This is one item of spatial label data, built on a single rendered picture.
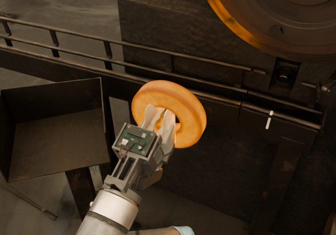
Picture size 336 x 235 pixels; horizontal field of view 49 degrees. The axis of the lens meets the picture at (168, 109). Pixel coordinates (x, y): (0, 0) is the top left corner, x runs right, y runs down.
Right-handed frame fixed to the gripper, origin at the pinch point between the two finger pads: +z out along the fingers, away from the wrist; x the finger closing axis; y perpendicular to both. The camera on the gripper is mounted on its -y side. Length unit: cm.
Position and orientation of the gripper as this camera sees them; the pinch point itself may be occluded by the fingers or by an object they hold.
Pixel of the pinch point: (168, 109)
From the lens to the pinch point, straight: 73.4
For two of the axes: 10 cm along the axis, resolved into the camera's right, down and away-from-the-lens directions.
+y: -1.3, -5.1, -8.5
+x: -9.1, -2.8, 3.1
